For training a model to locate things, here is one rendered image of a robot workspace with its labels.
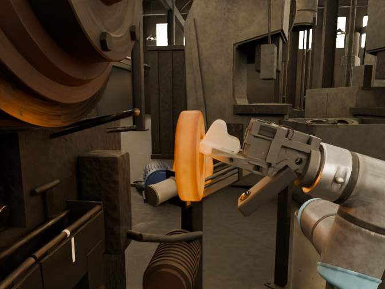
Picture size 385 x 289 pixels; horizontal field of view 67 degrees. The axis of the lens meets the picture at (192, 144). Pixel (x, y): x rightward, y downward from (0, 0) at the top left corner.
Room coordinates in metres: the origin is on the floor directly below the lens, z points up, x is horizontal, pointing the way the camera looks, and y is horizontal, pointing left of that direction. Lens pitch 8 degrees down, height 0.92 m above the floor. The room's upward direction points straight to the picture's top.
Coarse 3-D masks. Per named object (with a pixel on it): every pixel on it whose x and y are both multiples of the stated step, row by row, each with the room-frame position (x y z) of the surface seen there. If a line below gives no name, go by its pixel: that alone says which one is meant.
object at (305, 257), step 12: (300, 240) 0.96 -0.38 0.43; (300, 252) 0.96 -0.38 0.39; (312, 252) 0.94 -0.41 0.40; (300, 264) 0.96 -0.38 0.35; (312, 264) 0.94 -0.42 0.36; (300, 276) 0.96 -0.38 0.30; (312, 276) 0.94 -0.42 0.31; (300, 288) 0.96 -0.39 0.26; (312, 288) 0.94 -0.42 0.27; (324, 288) 0.96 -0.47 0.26
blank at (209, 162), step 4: (208, 156) 0.91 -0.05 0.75; (208, 160) 0.91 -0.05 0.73; (212, 160) 0.92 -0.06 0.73; (208, 164) 0.91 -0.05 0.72; (212, 164) 0.92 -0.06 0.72; (208, 168) 0.91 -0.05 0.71; (212, 168) 0.92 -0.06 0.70; (208, 172) 0.91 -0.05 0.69; (212, 172) 0.92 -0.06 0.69; (208, 176) 0.91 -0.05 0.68
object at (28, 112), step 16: (112, 64) 0.64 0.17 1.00; (0, 80) 0.33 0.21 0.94; (0, 96) 0.33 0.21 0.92; (16, 96) 0.35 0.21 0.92; (32, 96) 0.38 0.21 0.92; (96, 96) 0.56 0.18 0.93; (0, 112) 0.33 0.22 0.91; (16, 112) 0.35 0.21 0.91; (32, 112) 0.38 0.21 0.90; (48, 112) 0.41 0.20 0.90; (64, 112) 0.45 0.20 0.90; (80, 112) 0.50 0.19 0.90
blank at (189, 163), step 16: (192, 112) 0.48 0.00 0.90; (176, 128) 0.45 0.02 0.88; (192, 128) 0.45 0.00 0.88; (176, 144) 0.43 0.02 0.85; (192, 144) 0.43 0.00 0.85; (176, 160) 0.43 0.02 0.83; (192, 160) 0.43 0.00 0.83; (176, 176) 0.43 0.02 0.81; (192, 176) 0.43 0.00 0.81; (192, 192) 0.44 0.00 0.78
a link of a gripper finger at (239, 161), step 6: (216, 150) 0.47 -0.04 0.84; (210, 156) 0.47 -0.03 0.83; (216, 156) 0.46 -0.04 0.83; (222, 156) 0.46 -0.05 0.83; (228, 156) 0.46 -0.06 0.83; (234, 156) 0.46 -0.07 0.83; (240, 156) 0.46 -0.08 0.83; (228, 162) 0.45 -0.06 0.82; (234, 162) 0.45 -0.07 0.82; (240, 162) 0.45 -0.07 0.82; (246, 162) 0.45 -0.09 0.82; (246, 168) 0.45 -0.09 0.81; (252, 168) 0.45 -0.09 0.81; (258, 168) 0.47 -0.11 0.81
